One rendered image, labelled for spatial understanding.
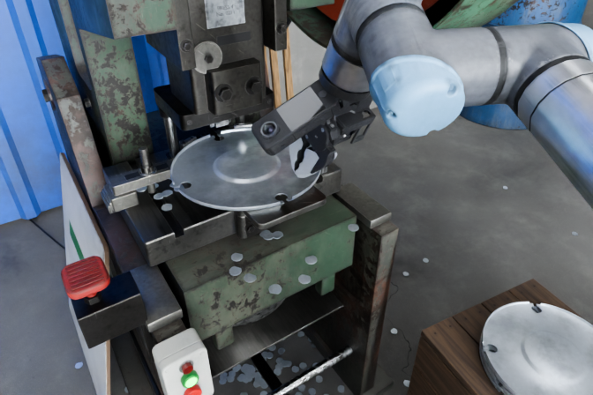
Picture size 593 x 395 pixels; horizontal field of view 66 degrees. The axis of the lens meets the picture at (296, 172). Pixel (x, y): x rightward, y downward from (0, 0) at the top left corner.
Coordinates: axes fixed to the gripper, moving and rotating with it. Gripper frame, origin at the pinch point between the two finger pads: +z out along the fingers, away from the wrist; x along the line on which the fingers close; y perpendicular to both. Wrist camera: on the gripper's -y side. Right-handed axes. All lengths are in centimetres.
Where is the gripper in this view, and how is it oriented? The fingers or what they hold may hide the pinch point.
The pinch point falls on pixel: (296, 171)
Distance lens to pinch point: 71.1
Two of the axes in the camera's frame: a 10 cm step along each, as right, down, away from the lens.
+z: -2.4, 5.7, 7.8
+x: -5.4, -7.5, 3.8
